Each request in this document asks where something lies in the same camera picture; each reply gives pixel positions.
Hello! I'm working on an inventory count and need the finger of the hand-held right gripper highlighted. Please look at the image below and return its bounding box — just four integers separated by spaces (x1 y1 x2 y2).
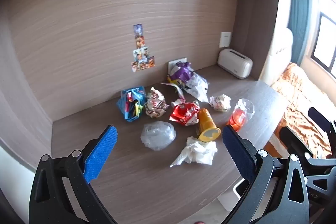
280 126 315 161
308 107 336 140

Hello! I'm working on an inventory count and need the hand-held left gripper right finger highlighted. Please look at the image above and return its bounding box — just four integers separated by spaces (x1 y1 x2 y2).
222 124 310 224

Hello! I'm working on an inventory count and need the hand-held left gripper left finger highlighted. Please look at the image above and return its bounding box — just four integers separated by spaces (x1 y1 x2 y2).
29 124 118 224

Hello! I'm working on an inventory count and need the white trash bin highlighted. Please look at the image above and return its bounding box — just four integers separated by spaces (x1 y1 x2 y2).
232 178 254 205

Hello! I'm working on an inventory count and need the blue snack packet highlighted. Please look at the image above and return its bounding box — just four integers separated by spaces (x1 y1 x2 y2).
117 86 147 123

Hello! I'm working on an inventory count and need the brown white snack wrapper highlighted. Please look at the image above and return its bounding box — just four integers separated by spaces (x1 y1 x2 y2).
144 87 170 118

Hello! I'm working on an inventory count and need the clear plastic cup orange base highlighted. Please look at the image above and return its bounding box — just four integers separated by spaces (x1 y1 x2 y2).
227 98 255 131

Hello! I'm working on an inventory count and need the white crumpled tissue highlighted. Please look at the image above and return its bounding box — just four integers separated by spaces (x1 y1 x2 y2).
170 136 218 168

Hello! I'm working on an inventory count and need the yellow paper cup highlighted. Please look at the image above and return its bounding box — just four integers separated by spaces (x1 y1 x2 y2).
197 108 221 142

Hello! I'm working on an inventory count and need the small crumpled white paper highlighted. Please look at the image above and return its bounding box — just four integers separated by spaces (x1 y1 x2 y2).
209 94 231 111

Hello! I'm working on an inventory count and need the clear crumpled plastic bag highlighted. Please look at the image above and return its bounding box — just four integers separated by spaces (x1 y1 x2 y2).
140 121 177 151

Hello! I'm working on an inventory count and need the red crumpled snack wrapper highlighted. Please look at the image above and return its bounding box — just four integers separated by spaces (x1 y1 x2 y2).
169 99 201 126

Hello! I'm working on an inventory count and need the cream padded headboard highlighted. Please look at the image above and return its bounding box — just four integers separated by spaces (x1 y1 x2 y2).
260 27 293 88

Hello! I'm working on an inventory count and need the white plastic bag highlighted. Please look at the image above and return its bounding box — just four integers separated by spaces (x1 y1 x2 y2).
184 72 210 104

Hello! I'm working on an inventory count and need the window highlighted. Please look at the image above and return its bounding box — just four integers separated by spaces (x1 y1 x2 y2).
311 0 336 72

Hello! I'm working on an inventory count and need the white rounded appliance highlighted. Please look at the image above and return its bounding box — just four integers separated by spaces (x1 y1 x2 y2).
218 49 253 79

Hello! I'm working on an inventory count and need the purple snack bag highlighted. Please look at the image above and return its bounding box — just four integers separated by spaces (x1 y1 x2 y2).
168 62 195 89

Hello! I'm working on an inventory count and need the teal curtain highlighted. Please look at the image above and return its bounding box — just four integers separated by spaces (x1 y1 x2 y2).
287 0 310 59

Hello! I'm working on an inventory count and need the white wall socket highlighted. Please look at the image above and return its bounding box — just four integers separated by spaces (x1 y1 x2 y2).
168 57 187 75
219 31 231 48

